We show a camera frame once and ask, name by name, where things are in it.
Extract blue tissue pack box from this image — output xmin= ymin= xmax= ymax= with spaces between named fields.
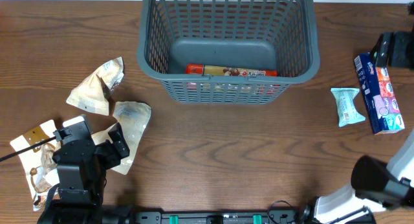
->
xmin=354 ymin=53 xmax=405 ymax=135

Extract teal snack wrapper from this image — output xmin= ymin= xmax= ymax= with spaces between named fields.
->
xmin=331 ymin=87 xmax=365 ymax=128

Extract red snack bar package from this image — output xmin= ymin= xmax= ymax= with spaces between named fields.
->
xmin=186 ymin=63 xmax=278 ymax=78

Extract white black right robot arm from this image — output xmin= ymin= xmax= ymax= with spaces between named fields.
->
xmin=296 ymin=31 xmax=413 ymax=223

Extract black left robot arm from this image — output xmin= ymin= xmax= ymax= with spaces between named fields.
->
xmin=38 ymin=121 xmax=135 ymax=224

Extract white brown treat pouch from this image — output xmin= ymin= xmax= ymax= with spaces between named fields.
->
xmin=10 ymin=120 xmax=61 ymax=211

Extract beige crumpled pouch upper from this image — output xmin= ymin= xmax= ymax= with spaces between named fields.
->
xmin=66 ymin=57 xmax=124 ymax=116

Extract beige clear pouch middle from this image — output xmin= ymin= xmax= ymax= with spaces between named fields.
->
xmin=90 ymin=101 xmax=153 ymax=176

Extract grey plastic lattice basket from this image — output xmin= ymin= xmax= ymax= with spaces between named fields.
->
xmin=137 ymin=0 xmax=320 ymax=104

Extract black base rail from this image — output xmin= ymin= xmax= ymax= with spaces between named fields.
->
xmin=135 ymin=208 xmax=318 ymax=224

